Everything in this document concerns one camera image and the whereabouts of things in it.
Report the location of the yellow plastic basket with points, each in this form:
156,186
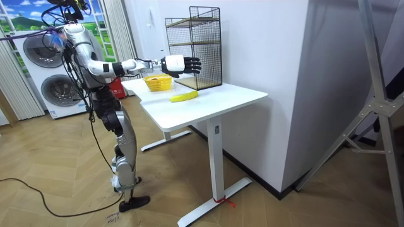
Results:
158,84

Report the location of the landscape window wall poster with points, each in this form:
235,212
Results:
25,15

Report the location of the white washing machine tower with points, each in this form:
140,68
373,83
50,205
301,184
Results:
41,67

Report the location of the red box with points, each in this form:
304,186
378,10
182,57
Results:
117,89

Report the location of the red ribbon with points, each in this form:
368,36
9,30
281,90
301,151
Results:
223,200

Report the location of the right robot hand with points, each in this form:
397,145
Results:
174,64

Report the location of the yellow banana soft toy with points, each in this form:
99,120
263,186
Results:
183,96

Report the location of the white desk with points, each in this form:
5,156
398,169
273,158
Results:
202,107

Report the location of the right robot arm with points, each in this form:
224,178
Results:
98,67

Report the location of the robot body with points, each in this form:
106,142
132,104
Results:
79,47

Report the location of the robot legs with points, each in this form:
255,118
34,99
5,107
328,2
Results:
126,135

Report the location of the beige pleated curtain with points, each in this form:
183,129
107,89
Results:
120,28
15,91

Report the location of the silver metal stand frame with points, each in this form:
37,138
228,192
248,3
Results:
382,107

